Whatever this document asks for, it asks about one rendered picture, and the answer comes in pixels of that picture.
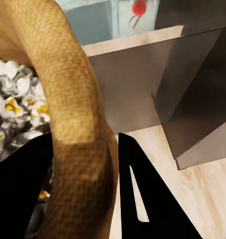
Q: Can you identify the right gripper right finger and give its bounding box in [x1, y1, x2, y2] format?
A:
[117, 132, 202, 239]

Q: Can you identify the popcorn bag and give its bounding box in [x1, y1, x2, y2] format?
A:
[0, 0, 119, 239]

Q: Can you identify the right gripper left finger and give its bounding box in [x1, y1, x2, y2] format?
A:
[0, 132, 54, 239]

